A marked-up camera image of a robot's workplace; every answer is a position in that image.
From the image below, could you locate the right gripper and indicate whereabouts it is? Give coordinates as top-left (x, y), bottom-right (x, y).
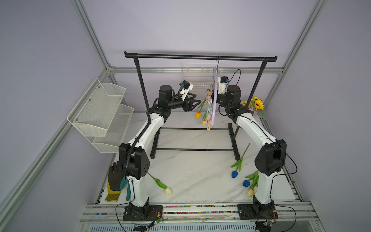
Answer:
top-left (207, 90), bottom-right (231, 110)

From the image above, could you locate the purple clip hanger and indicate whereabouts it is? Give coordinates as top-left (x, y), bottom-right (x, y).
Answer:
top-left (205, 57), bottom-right (220, 131)

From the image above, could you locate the orange tulip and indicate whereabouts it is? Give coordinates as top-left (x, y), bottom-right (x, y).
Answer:
top-left (195, 98), bottom-right (207, 119)

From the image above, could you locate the black clothes rack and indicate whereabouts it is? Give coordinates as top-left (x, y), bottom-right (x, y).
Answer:
top-left (124, 51), bottom-right (278, 161)

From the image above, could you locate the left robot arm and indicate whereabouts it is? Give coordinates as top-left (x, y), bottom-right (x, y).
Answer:
top-left (117, 81), bottom-right (201, 207)

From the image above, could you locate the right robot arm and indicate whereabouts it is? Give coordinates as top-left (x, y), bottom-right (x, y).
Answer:
top-left (215, 83), bottom-right (287, 208)

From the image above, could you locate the sunflower bouquet in vase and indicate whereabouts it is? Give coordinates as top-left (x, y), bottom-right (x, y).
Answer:
top-left (242, 96), bottom-right (266, 120)

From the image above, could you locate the blue tulip upper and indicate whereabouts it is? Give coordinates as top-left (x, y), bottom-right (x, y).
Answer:
top-left (231, 143), bottom-right (251, 179)

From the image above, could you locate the blue tulip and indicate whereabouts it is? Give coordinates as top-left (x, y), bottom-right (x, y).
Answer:
top-left (243, 171), bottom-right (259, 189)
top-left (231, 143), bottom-right (251, 179)

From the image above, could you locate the blue tulip lower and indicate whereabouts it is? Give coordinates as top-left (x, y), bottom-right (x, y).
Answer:
top-left (243, 171), bottom-right (259, 189)

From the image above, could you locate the cream white tulip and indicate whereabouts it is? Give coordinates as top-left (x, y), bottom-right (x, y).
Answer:
top-left (148, 173), bottom-right (173, 196)

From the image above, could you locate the white mesh tiered shelf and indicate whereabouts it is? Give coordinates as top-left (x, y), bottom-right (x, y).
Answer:
top-left (67, 79), bottom-right (134, 153)

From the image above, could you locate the cream tulip right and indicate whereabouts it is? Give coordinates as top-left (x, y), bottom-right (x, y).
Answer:
top-left (246, 171), bottom-right (259, 197)

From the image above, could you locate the black yellow work glove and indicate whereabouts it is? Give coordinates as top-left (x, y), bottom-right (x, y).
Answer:
top-left (105, 161), bottom-right (125, 202)

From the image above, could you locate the green work glove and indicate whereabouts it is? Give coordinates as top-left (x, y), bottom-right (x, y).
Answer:
top-left (119, 176), bottom-right (131, 202)

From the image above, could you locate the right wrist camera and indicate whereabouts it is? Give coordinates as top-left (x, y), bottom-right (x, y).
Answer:
top-left (217, 76), bottom-right (230, 94)

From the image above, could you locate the white wire wall basket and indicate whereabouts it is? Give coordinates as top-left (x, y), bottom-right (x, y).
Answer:
top-left (181, 62), bottom-right (222, 93)

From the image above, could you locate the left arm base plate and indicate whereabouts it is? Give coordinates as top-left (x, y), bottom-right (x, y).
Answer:
top-left (122, 205), bottom-right (163, 221)

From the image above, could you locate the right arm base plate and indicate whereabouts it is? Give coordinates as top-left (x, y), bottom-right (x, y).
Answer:
top-left (237, 204), bottom-right (278, 220)

